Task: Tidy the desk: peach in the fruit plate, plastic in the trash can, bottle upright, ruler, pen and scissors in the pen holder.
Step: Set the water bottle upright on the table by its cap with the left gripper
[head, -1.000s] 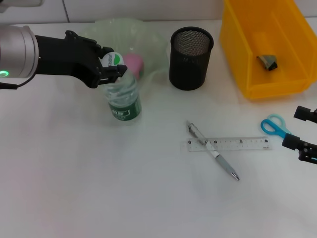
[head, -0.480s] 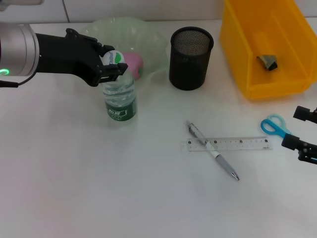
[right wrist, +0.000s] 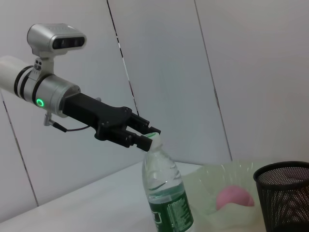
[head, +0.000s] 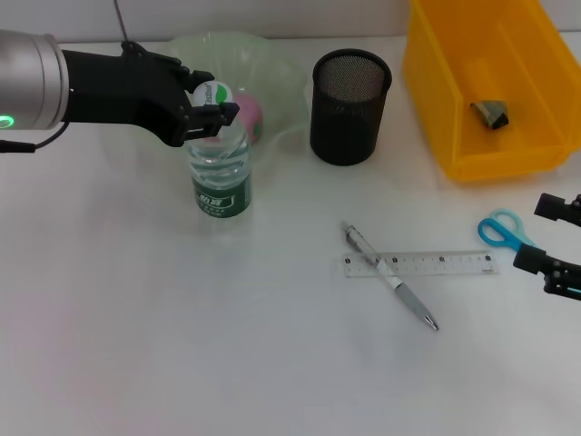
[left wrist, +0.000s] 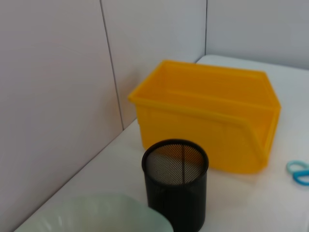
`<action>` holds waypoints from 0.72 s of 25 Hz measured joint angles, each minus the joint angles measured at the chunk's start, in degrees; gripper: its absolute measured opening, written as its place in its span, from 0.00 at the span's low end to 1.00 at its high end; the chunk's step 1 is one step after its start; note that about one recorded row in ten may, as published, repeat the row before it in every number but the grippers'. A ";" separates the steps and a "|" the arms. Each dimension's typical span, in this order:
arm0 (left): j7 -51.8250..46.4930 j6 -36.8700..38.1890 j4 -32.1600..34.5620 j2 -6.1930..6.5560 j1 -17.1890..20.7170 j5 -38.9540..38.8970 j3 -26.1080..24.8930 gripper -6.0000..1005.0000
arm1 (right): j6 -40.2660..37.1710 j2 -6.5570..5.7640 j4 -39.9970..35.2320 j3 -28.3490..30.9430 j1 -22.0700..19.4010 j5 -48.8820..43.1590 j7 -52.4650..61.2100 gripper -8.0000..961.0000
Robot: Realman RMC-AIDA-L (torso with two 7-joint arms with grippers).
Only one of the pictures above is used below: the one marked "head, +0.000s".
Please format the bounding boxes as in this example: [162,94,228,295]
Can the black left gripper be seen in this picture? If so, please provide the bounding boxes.
[61,41,241,147]

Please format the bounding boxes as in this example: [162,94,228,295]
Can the pink peach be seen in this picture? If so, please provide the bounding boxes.
[233,94,264,145]

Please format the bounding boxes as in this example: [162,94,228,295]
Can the blue handled scissors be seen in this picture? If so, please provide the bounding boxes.
[477,208,539,250]

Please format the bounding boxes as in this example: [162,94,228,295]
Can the clear water bottle green label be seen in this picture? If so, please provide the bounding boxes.
[188,80,253,220]

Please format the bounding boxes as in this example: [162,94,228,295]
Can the green plastic wrapper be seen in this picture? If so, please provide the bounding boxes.
[469,97,510,133]

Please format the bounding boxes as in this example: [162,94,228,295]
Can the green glass fruit plate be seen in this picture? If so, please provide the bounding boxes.
[165,30,310,154]

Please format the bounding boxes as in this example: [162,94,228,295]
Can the clear plastic ruler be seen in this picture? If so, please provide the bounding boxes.
[342,249,500,277]

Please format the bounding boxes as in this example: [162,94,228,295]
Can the black mesh pen holder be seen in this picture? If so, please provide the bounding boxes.
[310,48,393,167]

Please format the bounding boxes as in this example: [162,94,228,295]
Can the silver white ballpoint pen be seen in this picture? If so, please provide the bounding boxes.
[340,221,440,332]

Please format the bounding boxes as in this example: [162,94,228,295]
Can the yellow plastic bin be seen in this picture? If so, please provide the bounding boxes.
[401,0,581,184]

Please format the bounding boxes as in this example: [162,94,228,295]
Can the left gripper connector cable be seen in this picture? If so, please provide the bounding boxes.
[0,120,69,154]

